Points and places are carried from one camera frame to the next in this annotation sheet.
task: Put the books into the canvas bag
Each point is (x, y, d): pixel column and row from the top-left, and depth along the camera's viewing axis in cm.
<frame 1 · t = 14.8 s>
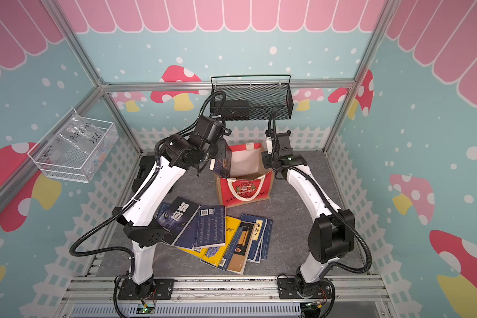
left hand: (218, 149, 72), fingers closed
right hand: (268, 154, 86), fingers open
red canvas tote bag: (251, 181, 82), point 22 cm above the table
black wolf cover book: (187, 211, 93), point 4 cm above the table
dark blue barcode book: (207, 228, 86), point 6 cm above the table
yellow cartoon cover book: (214, 254, 80), point 5 cm above the table
brown lamp cover book: (234, 258, 79), point 5 cm above the table
blue yellow-label book: (260, 246, 83), point 4 cm above the table

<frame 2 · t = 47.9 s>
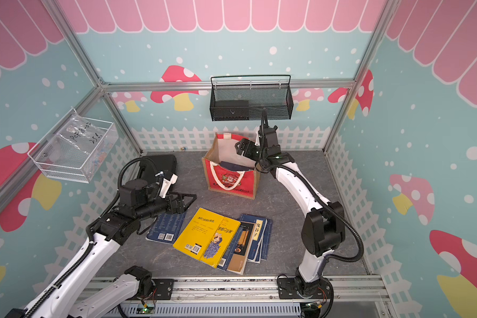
left hand: (188, 200, 72), fingers open
right hand: (241, 147, 83), fingers open
black wolf cover book: (235, 167, 108), point 6 cm above the table
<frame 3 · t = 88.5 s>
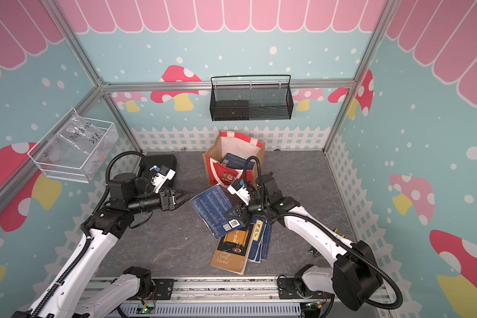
left hand: (188, 198, 67), fingers open
right hand: (227, 214, 72), fingers closed
blue striped thin book: (237, 162, 105), point 10 cm above the table
blue back-cover book: (211, 206, 72), point 24 cm above the table
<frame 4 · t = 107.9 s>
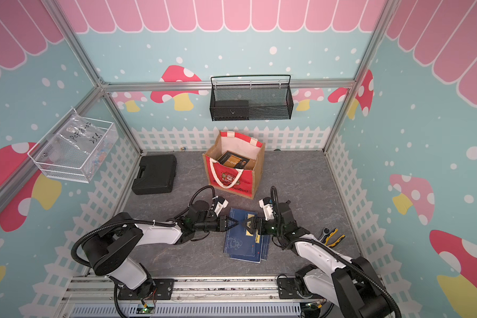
left hand: (236, 226, 83), fingers closed
right hand: (248, 223, 83), fingers open
brown lamp cover book: (231, 159, 102), point 13 cm above the table
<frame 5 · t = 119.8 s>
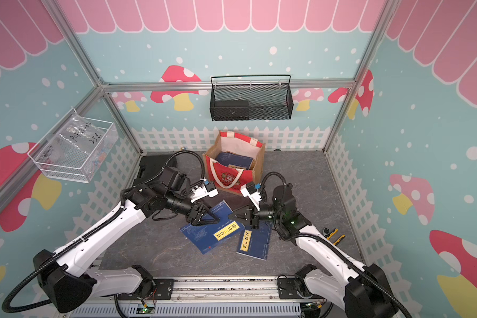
left hand: (212, 219, 67), fingers open
right hand: (230, 216, 67), fingers closed
blue yellow-label book: (234, 160, 103), point 12 cm above the table
blue yellow-label book 2: (255, 242, 87), on the table
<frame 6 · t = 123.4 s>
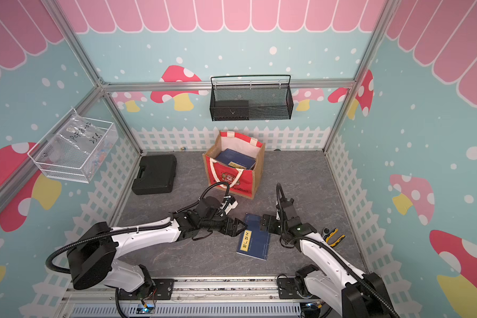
left hand: (238, 227, 80), fingers open
right hand: (267, 222, 86), fingers open
blue yellow-label book 3: (236, 159, 103), point 13 cm above the table
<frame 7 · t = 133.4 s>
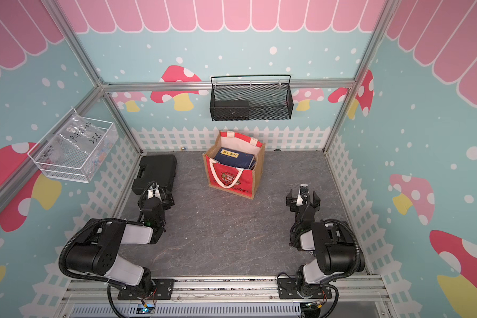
left hand: (158, 194, 92), fingers open
right hand: (303, 190, 89), fingers open
blue yellow-label book 2: (236, 158, 99), point 16 cm above the table
